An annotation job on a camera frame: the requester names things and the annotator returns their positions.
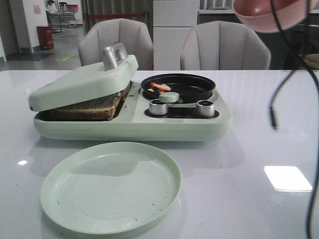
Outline white cabinet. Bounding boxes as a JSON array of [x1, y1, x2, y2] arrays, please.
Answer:
[[153, 0, 199, 70]]

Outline black round frying pan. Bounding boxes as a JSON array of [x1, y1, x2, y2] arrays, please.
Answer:
[[141, 73, 216, 104]]

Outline left grey upholstered chair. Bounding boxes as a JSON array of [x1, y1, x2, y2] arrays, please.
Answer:
[[78, 18, 154, 70]]

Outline green breakfast maker base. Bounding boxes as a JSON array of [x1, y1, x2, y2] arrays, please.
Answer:
[[33, 82, 233, 141]]

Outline pink plastic bowl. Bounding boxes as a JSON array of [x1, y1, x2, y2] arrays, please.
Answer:
[[232, 0, 307, 33]]

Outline grey upholstered chair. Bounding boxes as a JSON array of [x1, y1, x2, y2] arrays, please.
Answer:
[[78, 18, 154, 70], [180, 21, 271, 70]]

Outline red trash bin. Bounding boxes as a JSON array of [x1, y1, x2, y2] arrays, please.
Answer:
[[36, 25, 54, 50]]

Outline left silver control knob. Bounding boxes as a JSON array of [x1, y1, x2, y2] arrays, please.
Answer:
[[149, 99, 168, 116]]

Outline white bread slice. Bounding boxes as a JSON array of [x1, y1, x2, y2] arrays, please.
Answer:
[[48, 83, 132, 121]]

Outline silver control knob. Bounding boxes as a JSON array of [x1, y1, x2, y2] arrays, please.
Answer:
[[149, 99, 168, 116], [195, 100, 215, 117]]

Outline right silver control knob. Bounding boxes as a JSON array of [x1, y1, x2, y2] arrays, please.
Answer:
[[195, 100, 215, 117]]

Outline light green round plate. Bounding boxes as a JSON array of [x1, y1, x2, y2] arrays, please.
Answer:
[[40, 142, 181, 236]]

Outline green breakfast maker lid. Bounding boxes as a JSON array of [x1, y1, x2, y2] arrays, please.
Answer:
[[28, 54, 138, 112]]

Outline beige cushion at right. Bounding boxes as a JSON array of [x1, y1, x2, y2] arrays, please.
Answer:
[[303, 53, 319, 70]]

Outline right grey upholstered chair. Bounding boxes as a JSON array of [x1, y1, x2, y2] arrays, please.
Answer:
[[180, 21, 271, 70]]

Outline dark counter with white top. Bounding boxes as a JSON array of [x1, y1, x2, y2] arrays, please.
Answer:
[[197, 9, 319, 70]]

